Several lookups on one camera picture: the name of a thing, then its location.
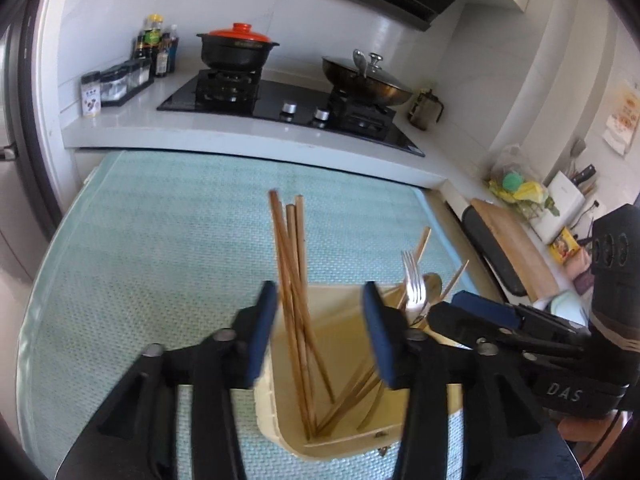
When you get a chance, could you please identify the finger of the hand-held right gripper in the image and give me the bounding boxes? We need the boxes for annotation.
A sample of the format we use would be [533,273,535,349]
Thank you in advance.
[427,303,587,362]
[451,290,592,342]

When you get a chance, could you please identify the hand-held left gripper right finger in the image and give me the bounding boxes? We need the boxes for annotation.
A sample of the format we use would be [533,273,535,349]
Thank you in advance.
[361,280,584,480]

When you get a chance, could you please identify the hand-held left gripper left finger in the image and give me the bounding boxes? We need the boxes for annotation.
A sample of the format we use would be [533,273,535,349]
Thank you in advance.
[55,280,279,480]

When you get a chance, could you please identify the cream ribbed utensil holder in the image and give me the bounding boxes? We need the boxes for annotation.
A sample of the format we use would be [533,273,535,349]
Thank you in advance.
[252,282,469,461]

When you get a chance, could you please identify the wooden chopstick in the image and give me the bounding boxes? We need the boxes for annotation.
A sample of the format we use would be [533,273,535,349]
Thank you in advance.
[285,203,319,436]
[437,259,471,304]
[315,226,433,436]
[268,189,318,439]

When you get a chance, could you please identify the silver metal spoon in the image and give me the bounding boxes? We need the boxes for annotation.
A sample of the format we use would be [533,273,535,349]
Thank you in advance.
[422,272,445,319]

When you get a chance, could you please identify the gold-handled fork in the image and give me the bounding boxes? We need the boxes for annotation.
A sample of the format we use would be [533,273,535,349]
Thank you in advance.
[400,250,429,328]

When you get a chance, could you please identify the light blue bowl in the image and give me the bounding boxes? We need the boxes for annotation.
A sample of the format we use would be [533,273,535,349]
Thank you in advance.
[549,291,589,327]

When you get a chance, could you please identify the pink cloth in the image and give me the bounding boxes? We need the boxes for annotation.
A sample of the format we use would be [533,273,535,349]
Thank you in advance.
[567,247,594,282]

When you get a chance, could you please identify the wooden cutting board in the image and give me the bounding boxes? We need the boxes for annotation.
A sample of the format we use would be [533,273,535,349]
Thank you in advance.
[470,198,560,304]

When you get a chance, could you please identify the yellow snack packet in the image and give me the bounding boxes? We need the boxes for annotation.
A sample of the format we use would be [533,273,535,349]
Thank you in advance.
[548,227,581,264]

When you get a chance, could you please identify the white knife block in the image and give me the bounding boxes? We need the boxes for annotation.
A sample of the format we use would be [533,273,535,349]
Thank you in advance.
[530,170,586,245]

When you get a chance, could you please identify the yellow and green plastic bag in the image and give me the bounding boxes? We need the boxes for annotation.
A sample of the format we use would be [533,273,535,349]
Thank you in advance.
[487,144,559,222]

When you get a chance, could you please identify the light blue woven mat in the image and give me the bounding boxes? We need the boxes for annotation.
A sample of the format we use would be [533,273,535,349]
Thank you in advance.
[15,150,477,480]

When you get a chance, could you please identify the black gas stove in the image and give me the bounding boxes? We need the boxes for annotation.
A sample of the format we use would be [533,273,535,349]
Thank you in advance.
[156,68,426,157]

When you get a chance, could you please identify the dark wok with lid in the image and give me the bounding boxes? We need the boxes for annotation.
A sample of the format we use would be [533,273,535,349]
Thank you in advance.
[321,52,415,108]

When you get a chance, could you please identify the black pot with red lid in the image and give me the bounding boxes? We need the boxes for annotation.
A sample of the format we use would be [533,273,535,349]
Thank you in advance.
[196,22,281,71]

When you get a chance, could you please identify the clear seasoning box rack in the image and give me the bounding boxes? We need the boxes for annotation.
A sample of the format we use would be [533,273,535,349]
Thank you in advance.
[99,58,154,107]

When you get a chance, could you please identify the white-labelled spice jar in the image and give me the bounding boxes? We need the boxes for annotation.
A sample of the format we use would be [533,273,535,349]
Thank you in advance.
[80,71,103,119]

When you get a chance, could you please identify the yellow-capped oil bottle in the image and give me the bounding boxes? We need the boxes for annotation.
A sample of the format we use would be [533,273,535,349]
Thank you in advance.
[142,14,165,61]

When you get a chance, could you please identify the wall poster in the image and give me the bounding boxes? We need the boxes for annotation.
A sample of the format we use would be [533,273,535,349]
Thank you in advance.
[601,78,640,157]

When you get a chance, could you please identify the glass jug with dark frame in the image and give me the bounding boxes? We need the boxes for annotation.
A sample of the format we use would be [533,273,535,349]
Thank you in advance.
[407,88,445,132]

